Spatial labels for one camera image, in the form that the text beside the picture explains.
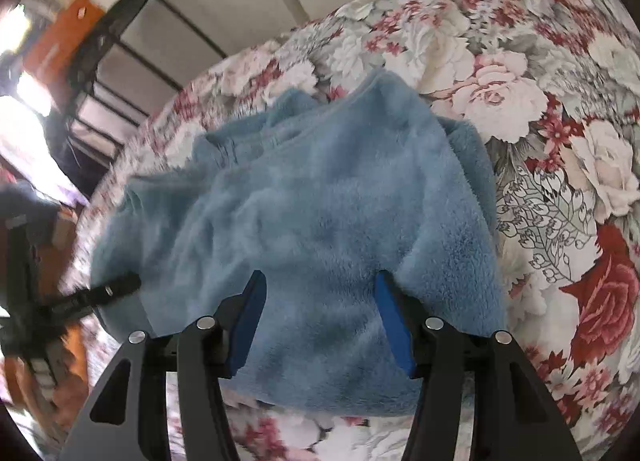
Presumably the orange cloth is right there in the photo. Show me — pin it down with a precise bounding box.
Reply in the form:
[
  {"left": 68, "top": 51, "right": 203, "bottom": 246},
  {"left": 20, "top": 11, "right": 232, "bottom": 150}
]
[{"left": 0, "top": 326, "right": 92, "bottom": 428}]

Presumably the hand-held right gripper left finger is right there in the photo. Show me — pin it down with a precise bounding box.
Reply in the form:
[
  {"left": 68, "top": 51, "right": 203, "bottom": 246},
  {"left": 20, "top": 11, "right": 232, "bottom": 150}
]
[{"left": 57, "top": 269, "right": 268, "bottom": 461}]

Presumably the blue fleece garment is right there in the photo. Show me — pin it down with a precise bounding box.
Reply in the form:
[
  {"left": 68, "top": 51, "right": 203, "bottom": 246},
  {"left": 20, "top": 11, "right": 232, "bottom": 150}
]
[{"left": 90, "top": 68, "right": 508, "bottom": 417}]

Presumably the floral printed blanket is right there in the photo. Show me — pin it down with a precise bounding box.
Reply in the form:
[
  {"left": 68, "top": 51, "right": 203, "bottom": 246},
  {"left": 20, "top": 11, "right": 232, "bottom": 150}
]
[{"left": 50, "top": 0, "right": 640, "bottom": 461}]

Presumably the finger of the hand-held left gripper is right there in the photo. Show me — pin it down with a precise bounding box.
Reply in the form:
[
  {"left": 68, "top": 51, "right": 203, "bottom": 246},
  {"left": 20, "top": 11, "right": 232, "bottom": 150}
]
[{"left": 56, "top": 273, "right": 142, "bottom": 318}]

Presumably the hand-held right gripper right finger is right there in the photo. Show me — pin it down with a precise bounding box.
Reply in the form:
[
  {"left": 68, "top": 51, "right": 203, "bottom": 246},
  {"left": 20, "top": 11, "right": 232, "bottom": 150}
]
[{"left": 373, "top": 269, "right": 584, "bottom": 461}]

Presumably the orange chair with black frame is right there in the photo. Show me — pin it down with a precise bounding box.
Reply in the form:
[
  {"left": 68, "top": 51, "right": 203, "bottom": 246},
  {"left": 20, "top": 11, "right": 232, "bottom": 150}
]
[{"left": 22, "top": 0, "right": 231, "bottom": 192}]

